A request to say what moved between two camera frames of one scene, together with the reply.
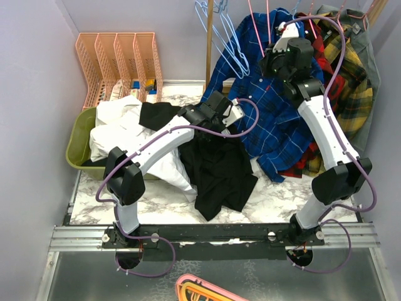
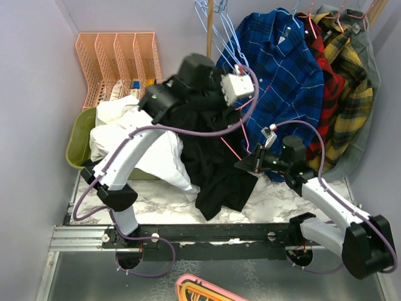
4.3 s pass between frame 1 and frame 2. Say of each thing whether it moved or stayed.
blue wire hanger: stayed
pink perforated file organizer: stayed
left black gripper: moved
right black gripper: moved
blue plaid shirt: stayed
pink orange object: stayed
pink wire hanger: moved
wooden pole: stayed
